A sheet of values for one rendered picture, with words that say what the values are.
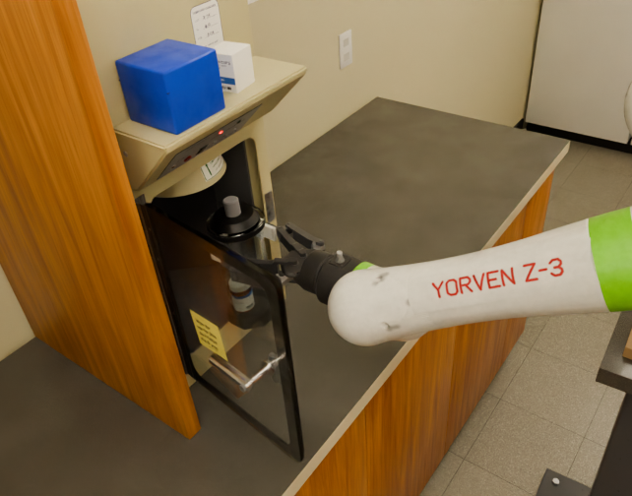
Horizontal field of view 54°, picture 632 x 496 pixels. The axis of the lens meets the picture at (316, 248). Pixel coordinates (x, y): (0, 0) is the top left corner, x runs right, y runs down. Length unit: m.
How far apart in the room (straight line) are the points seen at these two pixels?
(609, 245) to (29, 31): 0.70
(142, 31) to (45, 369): 0.77
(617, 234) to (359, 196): 1.11
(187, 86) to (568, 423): 1.93
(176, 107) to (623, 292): 0.59
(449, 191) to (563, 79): 2.29
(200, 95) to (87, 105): 0.17
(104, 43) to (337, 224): 0.90
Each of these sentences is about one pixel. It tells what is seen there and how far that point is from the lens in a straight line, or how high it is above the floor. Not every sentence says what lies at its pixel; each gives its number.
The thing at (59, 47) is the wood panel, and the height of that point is 1.66.
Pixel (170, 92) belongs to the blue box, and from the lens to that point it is 0.86.
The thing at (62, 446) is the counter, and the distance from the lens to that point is 1.29.
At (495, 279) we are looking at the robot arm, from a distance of 0.77.
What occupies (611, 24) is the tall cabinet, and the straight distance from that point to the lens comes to 3.83.
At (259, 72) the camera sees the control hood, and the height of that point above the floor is 1.51.
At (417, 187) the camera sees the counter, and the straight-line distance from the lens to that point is 1.80.
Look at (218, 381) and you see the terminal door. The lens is 1.14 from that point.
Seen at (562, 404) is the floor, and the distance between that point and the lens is 2.51.
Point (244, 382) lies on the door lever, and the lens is 0.91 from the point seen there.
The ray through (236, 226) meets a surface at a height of 1.26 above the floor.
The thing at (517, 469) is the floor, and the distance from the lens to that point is 2.31.
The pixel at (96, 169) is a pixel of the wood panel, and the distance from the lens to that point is 0.86.
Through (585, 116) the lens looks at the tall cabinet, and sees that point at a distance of 4.03.
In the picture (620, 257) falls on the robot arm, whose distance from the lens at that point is 0.74.
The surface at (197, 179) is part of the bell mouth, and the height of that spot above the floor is 1.34.
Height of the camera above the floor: 1.89
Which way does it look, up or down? 37 degrees down
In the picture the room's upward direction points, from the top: 5 degrees counter-clockwise
